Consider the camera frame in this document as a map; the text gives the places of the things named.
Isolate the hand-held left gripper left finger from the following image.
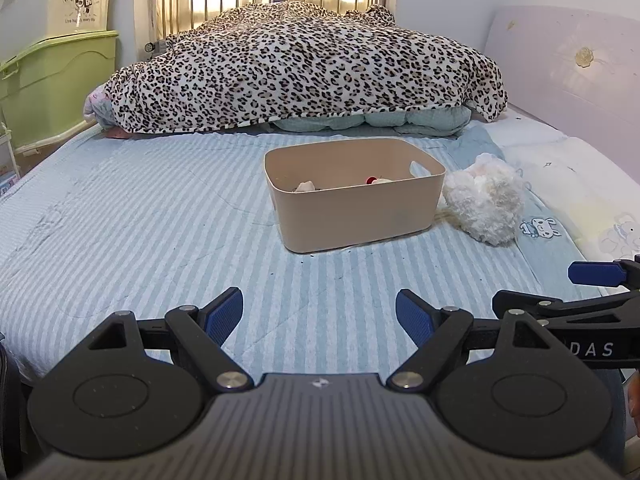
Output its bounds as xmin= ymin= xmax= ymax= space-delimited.
xmin=75 ymin=286 xmax=256 ymax=394

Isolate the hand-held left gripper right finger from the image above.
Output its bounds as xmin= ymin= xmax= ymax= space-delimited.
xmin=386 ymin=288 xmax=562 ymax=393

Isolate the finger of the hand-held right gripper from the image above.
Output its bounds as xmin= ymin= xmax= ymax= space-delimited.
xmin=567 ymin=255 xmax=640 ymax=291
xmin=492 ymin=290 xmax=640 ymax=333

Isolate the beige plastic storage bin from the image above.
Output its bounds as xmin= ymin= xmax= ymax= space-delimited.
xmin=263 ymin=137 xmax=447 ymax=254

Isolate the person's right hand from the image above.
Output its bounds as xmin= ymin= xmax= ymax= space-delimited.
xmin=627 ymin=375 xmax=640 ymax=436

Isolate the person's leg in jeans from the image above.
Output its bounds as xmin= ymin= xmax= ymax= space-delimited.
xmin=597 ymin=367 xmax=633 ymax=461

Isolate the white pillow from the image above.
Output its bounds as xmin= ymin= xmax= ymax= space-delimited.
xmin=485 ymin=117 xmax=640 ymax=261

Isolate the blue striped bed cover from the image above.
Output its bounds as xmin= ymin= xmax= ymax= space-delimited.
xmin=0 ymin=120 xmax=626 ymax=381

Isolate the white fluffy plush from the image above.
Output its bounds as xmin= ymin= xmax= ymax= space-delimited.
xmin=442 ymin=152 xmax=526 ymax=247

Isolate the teal quilt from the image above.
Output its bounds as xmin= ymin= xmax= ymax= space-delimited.
xmin=270 ymin=105 xmax=473 ymax=137

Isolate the pale lilac headboard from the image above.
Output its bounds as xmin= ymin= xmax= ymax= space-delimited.
xmin=482 ymin=5 xmax=640 ymax=181

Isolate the pink cloth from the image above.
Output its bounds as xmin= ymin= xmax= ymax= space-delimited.
xmin=82 ymin=85 xmax=131 ymax=138

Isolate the leopard print blanket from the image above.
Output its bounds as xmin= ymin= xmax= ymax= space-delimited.
xmin=100 ymin=2 xmax=508 ymax=136

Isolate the white plastic rack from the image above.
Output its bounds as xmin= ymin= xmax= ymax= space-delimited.
xmin=0 ymin=120 xmax=22 ymax=196

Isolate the green plastic storage box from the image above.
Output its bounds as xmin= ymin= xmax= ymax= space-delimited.
xmin=0 ymin=30 xmax=121 ymax=156

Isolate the white plastic storage box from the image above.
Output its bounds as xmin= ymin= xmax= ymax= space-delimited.
xmin=0 ymin=0 xmax=118 ymax=43

